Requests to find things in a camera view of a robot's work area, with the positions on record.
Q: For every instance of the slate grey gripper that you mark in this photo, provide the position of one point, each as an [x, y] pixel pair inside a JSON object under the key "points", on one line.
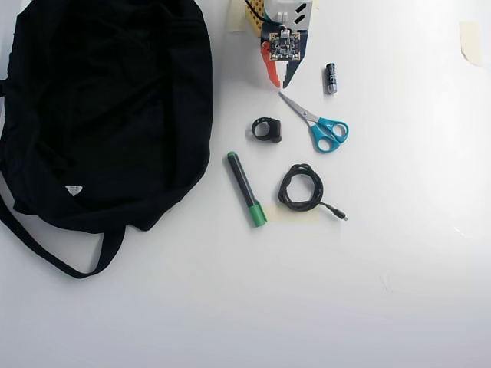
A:
{"points": [[296, 73]]}

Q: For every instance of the black fabric bag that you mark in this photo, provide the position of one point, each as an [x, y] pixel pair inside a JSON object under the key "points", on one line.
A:
{"points": [[107, 115]]}

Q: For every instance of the black cylindrical battery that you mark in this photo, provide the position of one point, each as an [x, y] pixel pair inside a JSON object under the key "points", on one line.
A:
{"points": [[330, 78]]}

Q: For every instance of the narrow beige masking tape strip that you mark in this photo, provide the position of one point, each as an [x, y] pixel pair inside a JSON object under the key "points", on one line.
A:
{"points": [[237, 19]]}

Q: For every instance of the green capped black marker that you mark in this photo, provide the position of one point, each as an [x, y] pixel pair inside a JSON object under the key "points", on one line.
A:
{"points": [[242, 184]]}

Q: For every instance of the wide beige masking tape piece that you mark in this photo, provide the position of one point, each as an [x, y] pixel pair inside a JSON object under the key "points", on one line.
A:
{"points": [[307, 217]]}

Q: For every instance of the torn beige masking tape piece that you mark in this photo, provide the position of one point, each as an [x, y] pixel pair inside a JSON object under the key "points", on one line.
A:
{"points": [[471, 42]]}

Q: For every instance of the camera circuit board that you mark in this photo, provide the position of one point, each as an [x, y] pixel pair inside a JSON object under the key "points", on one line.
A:
{"points": [[284, 46]]}

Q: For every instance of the yellow perforated base plate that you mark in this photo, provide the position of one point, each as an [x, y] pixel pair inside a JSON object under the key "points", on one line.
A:
{"points": [[255, 23]]}

